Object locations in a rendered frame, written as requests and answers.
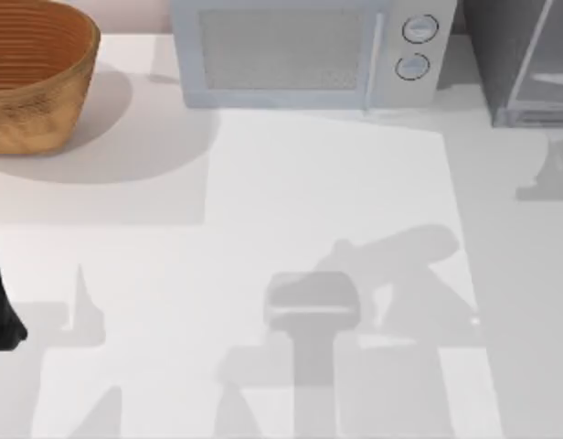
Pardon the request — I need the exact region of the pale microwave oven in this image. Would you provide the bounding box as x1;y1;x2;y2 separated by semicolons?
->
166;0;459;112

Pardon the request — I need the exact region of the round microwave knob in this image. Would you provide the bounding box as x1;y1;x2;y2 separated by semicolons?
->
394;51;431;82
401;13;441;45

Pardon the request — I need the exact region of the brown woven basket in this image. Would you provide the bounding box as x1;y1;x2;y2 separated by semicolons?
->
0;0;102;155

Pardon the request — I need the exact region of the grey cabinet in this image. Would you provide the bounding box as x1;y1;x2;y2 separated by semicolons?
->
462;0;563;128

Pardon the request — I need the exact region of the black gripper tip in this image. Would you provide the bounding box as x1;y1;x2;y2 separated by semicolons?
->
0;232;28;352

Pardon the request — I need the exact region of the microwave door handle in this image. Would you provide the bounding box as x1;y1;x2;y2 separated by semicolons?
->
364;12;384;112

